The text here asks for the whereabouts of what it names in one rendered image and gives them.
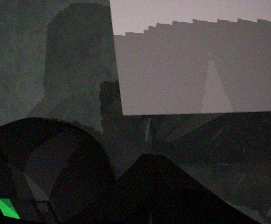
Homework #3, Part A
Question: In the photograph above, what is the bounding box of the dark grey switch panel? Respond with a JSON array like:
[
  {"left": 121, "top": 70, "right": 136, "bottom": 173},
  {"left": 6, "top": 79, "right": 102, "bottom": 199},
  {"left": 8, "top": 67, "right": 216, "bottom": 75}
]
[{"left": 0, "top": 117, "right": 116, "bottom": 224}]

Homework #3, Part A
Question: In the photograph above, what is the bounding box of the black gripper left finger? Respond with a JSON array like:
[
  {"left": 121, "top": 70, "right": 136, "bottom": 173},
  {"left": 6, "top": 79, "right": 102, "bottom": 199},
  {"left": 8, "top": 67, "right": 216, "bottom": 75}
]
[{"left": 0, "top": 155, "right": 156, "bottom": 224}]

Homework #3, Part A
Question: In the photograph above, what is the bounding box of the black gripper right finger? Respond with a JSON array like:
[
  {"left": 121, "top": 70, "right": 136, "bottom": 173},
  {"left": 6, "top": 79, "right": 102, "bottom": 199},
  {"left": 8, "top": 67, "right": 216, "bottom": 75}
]
[{"left": 151, "top": 155, "right": 260, "bottom": 224}]

